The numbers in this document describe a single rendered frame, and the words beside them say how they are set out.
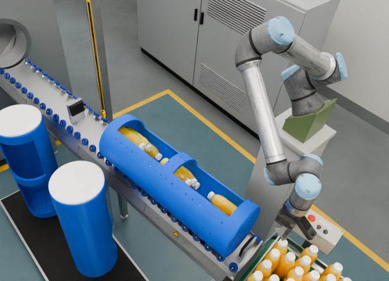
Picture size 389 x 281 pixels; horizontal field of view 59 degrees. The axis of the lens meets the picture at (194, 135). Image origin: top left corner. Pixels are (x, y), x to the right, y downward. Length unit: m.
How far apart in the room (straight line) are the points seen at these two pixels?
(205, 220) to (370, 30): 2.96
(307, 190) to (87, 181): 1.10
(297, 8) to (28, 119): 2.02
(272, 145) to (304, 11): 1.53
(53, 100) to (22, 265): 1.21
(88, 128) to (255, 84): 1.21
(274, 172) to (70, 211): 1.02
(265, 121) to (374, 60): 2.72
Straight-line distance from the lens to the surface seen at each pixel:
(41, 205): 2.94
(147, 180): 1.71
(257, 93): 1.48
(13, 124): 2.28
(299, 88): 2.02
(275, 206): 2.52
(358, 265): 3.15
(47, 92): 2.64
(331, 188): 3.49
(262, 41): 1.46
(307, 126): 2.04
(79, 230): 2.02
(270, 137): 1.47
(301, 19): 2.81
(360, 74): 4.20
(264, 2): 2.98
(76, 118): 2.33
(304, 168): 1.42
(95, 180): 1.87
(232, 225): 1.53
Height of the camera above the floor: 2.51
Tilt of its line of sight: 45 degrees down
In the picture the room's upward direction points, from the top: 7 degrees clockwise
